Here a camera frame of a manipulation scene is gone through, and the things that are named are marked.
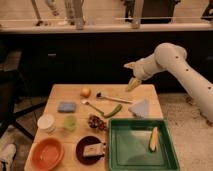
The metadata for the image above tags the black-headed brush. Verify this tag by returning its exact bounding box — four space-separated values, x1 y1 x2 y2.
96 92 132 104

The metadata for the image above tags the wooden table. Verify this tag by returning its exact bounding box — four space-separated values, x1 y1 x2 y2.
30 84 163 171

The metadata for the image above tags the grey block on plate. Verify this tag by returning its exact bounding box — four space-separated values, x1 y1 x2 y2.
83 143 103 157

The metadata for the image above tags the dark brown plate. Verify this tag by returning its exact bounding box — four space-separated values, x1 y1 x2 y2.
76 136 106 165

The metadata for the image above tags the white cup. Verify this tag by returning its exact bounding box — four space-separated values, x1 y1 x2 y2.
37 114 55 133

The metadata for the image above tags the metal spoon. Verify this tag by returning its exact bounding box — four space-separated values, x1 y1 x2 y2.
81 99 104 115

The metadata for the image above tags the light blue cloth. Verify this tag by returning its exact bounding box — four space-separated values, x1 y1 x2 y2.
129 99 149 118

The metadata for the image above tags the red bowl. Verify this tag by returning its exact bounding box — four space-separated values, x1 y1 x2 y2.
31 138 65 171

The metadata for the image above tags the green cup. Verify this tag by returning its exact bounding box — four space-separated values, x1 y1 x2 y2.
64 116 76 131

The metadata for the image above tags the black chair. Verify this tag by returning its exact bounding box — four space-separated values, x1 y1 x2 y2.
0 50 46 140

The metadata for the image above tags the bunch of dark grapes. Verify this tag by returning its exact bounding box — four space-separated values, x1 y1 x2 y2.
88 115 107 131

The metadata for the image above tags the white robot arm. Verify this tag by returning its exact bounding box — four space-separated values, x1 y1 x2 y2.
124 43 213 123

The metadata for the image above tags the green plastic tray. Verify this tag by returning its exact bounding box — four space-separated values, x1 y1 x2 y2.
108 118 180 171

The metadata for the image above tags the blue sponge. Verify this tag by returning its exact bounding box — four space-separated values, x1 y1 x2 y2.
58 102 76 113

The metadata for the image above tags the orange fruit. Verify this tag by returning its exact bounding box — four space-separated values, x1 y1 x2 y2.
80 87 91 98

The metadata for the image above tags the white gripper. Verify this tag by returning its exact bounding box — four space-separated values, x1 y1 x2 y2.
124 62 147 92

